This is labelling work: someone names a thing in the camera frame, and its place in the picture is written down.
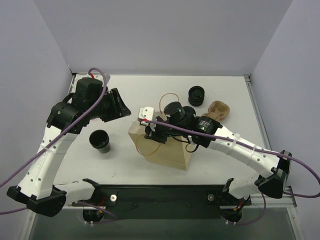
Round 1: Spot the brown paper takeout bag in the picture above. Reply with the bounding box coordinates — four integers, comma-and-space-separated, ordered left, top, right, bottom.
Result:
128, 120, 192, 171

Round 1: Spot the stack of black lids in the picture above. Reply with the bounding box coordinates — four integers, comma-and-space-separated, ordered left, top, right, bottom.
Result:
188, 85, 205, 107

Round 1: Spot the brown pulp cup carrier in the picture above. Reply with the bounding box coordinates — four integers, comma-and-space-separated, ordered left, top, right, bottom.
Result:
202, 100, 230, 122

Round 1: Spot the black coffee cup lid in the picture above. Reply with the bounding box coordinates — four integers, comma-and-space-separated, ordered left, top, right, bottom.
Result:
183, 106, 196, 118

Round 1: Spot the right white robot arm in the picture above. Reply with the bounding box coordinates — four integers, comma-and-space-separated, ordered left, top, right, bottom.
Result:
137, 101, 291, 204

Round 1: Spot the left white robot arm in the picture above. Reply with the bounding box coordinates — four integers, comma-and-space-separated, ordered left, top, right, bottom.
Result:
6, 77, 131, 217

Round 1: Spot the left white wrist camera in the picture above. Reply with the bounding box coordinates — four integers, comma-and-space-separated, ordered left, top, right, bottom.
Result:
87, 72, 111, 83

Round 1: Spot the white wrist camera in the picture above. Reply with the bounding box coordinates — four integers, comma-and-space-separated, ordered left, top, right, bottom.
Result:
87, 72, 111, 83
137, 106, 157, 126

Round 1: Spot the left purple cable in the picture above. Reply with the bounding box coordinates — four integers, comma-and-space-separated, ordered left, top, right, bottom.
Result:
0, 67, 111, 223

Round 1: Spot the purple cable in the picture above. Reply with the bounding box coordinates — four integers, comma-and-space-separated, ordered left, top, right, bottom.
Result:
0, 67, 111, 223
142, 120, 320, 226

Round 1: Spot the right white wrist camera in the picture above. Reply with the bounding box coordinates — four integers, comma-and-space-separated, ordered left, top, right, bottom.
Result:
137, 106, 157, 126

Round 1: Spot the black mounting base plate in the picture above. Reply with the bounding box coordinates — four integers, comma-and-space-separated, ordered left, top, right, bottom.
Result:
73, 185, 252, 222

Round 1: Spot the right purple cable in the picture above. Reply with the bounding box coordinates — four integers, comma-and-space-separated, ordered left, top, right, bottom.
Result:
142, 120, 320, 226

